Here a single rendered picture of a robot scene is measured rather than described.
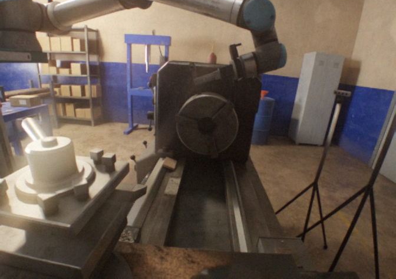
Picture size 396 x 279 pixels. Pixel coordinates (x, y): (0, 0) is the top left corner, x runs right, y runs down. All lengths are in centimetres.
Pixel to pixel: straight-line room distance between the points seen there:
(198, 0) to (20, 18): 90
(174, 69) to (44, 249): 81
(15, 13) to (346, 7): 506
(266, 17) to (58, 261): 69
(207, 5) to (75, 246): 68
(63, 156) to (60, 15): 107
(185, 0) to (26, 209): 67
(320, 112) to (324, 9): 208
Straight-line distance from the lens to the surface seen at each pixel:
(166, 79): 97
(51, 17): 136
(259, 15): 65
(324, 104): 439
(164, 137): 103
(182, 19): 440
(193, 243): 76
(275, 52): 78
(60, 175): 33
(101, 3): 112
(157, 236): 64
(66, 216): 28
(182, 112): 76
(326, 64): 431
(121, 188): 39
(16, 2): 132
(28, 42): 129
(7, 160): 149
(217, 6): 69
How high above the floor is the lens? 130
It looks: 19 degrees down
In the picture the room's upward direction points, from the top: 5 degrees clockwise
